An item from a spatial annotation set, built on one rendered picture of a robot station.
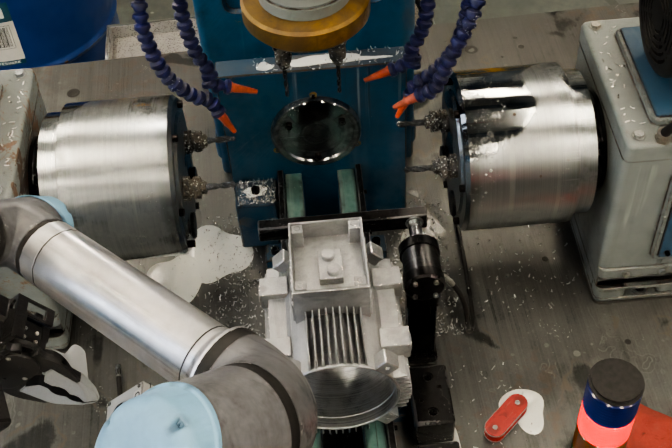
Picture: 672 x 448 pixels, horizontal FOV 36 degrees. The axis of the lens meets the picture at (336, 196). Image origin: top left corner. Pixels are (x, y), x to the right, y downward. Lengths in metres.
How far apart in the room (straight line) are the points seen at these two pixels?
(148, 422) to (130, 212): 0.72
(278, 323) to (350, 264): 0.12
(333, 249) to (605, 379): 0.41
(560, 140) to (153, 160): 0.59
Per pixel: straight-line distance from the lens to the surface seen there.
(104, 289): 1.07
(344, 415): 1.45
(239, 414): 0.86
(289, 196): 1.73
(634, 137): 1.51
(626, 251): 1.68
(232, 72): 1.62
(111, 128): 1.54
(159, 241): 1.55
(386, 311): 1.39
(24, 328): 1.25
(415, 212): 1.55
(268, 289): 1.41
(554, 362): 1.68
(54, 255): 1.12
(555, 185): 1.54
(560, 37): 2.23
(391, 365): 1.32
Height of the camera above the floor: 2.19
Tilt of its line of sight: 48 degrees down
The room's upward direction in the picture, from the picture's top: 4 degrees counter-clockwise
